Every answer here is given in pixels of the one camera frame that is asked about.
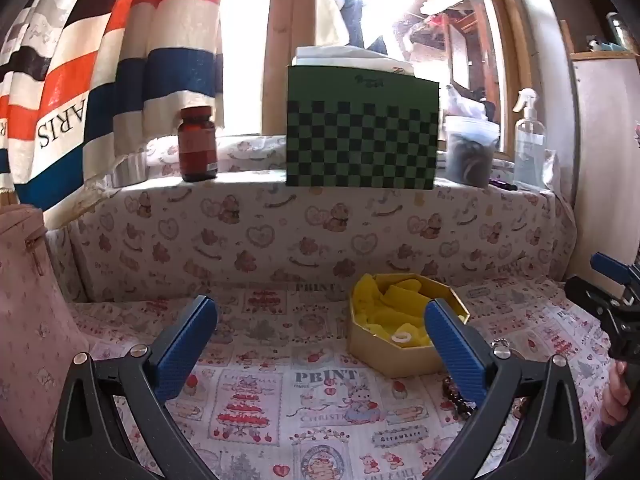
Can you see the dark purple small object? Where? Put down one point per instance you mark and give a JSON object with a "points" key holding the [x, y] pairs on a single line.
{"points": [[501, 183]]}

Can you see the striped curtain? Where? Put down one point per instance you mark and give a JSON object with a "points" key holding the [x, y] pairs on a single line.
{"points": [[100, 60]]}

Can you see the white cabinet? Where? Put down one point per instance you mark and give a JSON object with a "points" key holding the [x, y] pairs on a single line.
{"points": [[605, 160]]}

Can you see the silver metal jewelry piece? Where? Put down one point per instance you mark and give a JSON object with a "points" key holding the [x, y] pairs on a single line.
{"points": [[500, 346]]}

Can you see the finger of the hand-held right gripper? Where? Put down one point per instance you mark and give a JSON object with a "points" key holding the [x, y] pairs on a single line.
{"points": [[590, 295], [609, 266]]}

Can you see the yellow tissue paper lining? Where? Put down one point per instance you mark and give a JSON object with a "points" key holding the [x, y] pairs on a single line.
{"points": [[387, 310]]}

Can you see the pink bag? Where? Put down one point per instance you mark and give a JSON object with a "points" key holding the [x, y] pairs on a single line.
{"points": [[30, 320]]}

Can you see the wooden window frame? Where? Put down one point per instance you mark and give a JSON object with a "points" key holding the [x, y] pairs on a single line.
{"points": [[285, 45]]}

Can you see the white paper stack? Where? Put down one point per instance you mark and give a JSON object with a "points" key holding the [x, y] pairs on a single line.
{"points": [[345, 55]]}

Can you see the person's right hand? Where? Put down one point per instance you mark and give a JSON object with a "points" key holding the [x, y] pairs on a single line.
{"points": [[617, 400]]}

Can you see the clear plastic tub dark contents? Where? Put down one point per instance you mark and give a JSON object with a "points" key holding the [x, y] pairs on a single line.
{"points": [[470, 152]]}

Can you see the clear spray bottle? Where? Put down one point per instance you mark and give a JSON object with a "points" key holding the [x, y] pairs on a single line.
{"points": [[529, 145]]}

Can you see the octagonal cardboard jewelry box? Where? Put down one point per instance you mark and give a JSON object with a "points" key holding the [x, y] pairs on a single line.
{"points": [[385, 350]]}

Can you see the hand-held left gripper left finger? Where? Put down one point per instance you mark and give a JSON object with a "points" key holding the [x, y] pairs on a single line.
{"points": [[184, 347]]}

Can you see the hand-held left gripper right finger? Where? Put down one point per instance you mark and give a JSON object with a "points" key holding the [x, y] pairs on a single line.
{"points": [[456, 352]]}

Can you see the bear print cloth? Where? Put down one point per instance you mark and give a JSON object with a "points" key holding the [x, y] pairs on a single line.
{"points": [[300, 240]]}

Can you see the green checkered box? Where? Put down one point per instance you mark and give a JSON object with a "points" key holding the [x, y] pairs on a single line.
{"points": [[360, 132]]}

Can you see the brown glass bottle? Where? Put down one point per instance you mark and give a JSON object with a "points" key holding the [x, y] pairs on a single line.
{"points": [[197, 147]]}

